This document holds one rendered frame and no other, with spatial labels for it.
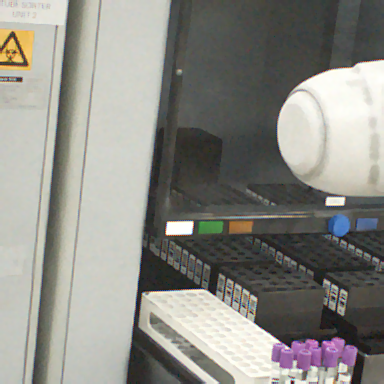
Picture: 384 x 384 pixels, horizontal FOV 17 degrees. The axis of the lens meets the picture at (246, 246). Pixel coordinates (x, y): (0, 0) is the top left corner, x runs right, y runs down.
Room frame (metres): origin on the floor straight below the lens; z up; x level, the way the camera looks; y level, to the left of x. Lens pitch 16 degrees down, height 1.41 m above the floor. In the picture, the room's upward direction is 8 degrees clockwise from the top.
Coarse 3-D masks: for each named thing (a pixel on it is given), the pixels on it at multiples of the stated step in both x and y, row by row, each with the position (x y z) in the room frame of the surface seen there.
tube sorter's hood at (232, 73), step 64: (192, 0) 1.56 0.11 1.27; (256, 0) 1.61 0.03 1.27; (320, 0) 1.67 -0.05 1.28; (192, 64) 1.57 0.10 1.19; (256, 64) 1.62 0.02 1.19; (320, 64) 1.67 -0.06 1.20; (192, 128) 1.58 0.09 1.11; (256, 128) 1.63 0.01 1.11; (192, 192) 1.58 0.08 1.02; (256, 192) 1.64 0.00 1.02; (320, 192) 1.69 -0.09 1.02
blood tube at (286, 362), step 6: (288, 348) 1.34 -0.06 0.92; (282, 354) 1.33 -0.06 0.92; (288, 354) 1.33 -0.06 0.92; (282, 360) 1.33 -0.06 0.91; (288, 360) 1.33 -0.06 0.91; (282, 366) 1.33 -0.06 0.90; (288, 366) 1.33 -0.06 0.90; (282, 372) 1.33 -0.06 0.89; (288, 372) 1.33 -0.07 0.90; (282, 378) 1.33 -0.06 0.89; (288, 378) 1.33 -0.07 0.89
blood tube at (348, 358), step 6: (348, 348) 1.37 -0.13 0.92; (354, 348) 1.37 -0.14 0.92; (348, 354) 1.37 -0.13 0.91; (354, 354) 1.37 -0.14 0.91; (342, 360) 1.37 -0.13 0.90; (348, 360) 1.37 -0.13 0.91; (354, 360) 1.37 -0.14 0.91; (342, 366) 1.37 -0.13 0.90; (348, 366) 1.37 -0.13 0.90; (342, 372) 1.37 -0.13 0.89; (348, 372) 1.37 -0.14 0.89; (342, 378) 1.37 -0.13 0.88; (348, 378) 1.37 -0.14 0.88
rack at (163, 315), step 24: (144, 312) 1.61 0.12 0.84; (168, 312) 1.56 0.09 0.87; (192, 312) 1.57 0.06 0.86; (216, 312) 1.59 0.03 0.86; (168, 336) 1.58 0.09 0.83; (192, 336) 1.50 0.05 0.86; (216, 336) 1.51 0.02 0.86; (240, 336) 1.51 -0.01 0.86; (264, 336) 1.52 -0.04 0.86; (192, 360) 1.54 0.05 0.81; (216, 360) 1.44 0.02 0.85; (240, 360) 1.43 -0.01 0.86; (264, 360) 1.44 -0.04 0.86
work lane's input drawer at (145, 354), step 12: (132, 336) 1.62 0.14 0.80; (144, 336) 1.59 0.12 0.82; (132, 348) 1.59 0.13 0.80; (144, 348) 1.58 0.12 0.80; (156, 348) 1.56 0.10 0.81; (132, 360) 1.59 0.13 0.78; (144, 360) 1.56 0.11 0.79; (156, 360) 1.54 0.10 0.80; (168, 360) 1.53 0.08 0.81; (132, 372) 1.58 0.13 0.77; (144, 372) 1.56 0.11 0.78; (156, 372) 1.53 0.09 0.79; (168, 372) 1.50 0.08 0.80; (180, 372) 1.50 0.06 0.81
